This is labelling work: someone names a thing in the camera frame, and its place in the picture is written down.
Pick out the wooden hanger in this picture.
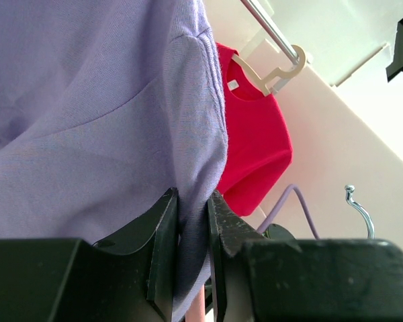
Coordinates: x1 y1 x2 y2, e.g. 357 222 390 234
232 45 307 97

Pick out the white metal clothes rack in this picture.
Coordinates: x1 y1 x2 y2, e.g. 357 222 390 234
240 0 307 65

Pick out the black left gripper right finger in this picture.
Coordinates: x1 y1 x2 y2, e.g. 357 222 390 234
206 193 403 321

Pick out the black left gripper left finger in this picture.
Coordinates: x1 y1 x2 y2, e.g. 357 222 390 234
0 189 178 321

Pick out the red t shirt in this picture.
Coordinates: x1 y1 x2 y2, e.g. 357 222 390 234
217 44 293 217

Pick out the purple t shirt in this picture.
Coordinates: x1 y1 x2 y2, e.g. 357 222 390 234
0 1 228 321

